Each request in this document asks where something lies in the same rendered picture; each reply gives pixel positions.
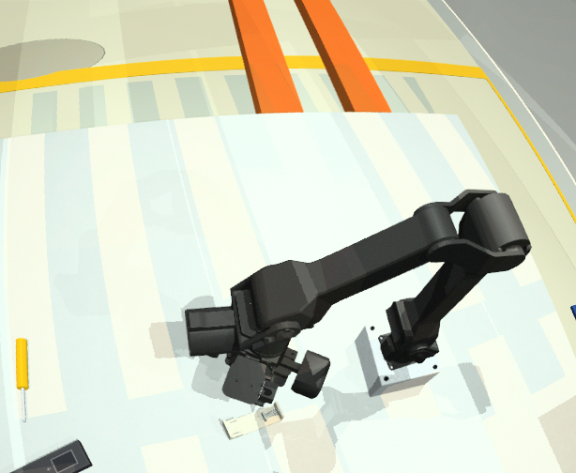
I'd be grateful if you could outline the black rectangular bar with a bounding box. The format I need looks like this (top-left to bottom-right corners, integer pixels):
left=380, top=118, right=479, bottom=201
left=10, top=440, right=93, bottom=473

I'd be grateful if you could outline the yellow-handled screwdriver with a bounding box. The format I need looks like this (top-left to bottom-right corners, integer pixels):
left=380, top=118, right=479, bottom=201
left=16, top=338, right=29, bottom=422

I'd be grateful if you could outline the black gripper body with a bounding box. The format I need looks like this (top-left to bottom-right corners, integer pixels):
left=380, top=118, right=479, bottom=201
left=242, top=346, right=331, bottom=399

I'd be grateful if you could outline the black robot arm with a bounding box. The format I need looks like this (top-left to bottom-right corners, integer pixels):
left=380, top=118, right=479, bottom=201
left=185, top=189, right=532, bottom=407

